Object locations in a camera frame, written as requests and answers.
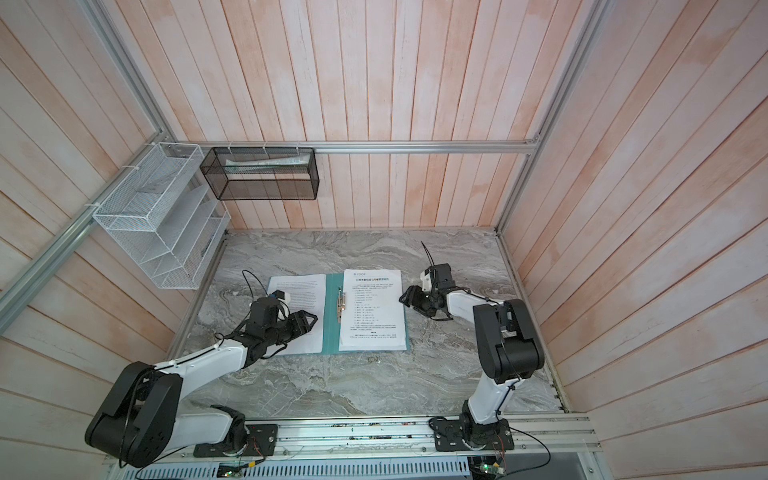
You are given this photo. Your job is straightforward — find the green file folder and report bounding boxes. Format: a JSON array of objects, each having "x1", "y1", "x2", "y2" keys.
[{"x1": 320, "y1": 272, "x2": 412, "y2": 356}]

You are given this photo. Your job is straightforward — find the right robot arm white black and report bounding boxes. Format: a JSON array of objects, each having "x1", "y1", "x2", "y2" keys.
[{"x1": 399, "y1": 263, "x2": 545, "y2": 452}]

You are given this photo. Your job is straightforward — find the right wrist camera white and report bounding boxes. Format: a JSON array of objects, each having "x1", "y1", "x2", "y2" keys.
[{"x1": 420, "y1": 268, "x2": 433, "y2": 292}]

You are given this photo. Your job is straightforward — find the papers in black basket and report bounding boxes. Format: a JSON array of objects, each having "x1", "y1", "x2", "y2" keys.
[{"x1": 224, "y1": 154, "x2": 311, "y2": 174}]

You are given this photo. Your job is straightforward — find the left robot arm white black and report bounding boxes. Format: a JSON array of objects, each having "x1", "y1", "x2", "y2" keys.
[{"x1": 84, "y1": 291, "x2": 319, "y2": 468}]

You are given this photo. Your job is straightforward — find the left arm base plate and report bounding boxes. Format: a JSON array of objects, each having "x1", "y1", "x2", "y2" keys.
[{"x1": 193, "y1": 424, "x2": 278, "y2": 458}]

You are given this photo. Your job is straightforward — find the gold folder clip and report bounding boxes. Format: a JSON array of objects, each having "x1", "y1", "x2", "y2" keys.
[{"x1": 337, "y1": 287, "x2": 346, "y2": 323}]

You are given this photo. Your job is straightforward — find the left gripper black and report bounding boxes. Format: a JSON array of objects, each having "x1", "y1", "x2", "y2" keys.
[{"x1": 265, "y1": 309, "x2": 319, "y2": 346}]

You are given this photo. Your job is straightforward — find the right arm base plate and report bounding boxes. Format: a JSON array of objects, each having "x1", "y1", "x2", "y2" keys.
[{"x1": 427, "y1": 416, "x2": 514, "y2": 452}]

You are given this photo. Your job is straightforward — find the aluminium mounting rail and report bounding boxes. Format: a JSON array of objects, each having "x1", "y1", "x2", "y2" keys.
[{"x1": 104, "y1": 416, "x2": 601, "y2": 466}]

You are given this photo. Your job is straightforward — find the black mesh wall basket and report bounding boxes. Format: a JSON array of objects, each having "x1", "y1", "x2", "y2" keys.
[{"x1": 200, "y1": 146, "x2": 320, "y2": 201}]

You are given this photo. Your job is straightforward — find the white wire mesh rack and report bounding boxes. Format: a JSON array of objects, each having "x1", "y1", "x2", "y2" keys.
[{"x1": 94, "y1": 143, "x2": 230, "y2": 290}]

